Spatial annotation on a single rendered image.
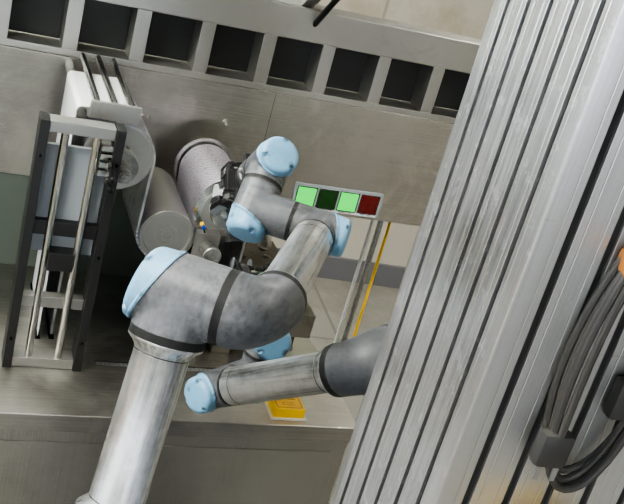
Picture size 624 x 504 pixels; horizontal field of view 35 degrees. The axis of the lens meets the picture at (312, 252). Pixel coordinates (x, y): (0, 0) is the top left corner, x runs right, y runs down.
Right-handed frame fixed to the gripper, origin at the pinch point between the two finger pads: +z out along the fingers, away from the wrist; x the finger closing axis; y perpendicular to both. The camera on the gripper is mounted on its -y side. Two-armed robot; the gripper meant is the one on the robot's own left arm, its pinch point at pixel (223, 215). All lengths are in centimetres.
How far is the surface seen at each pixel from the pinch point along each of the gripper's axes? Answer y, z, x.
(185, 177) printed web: 12.9, 16.3, 4.4
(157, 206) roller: 2.4, 7.3, 12.7
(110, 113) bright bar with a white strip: 14.8, -10.4, 27.1
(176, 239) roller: -4.0, 8.9, 7.7
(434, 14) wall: 161, 170, -149
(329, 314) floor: 29, 230, -123
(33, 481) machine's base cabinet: -56, 18, 33
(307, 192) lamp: 18.7, 31.7, -32.0
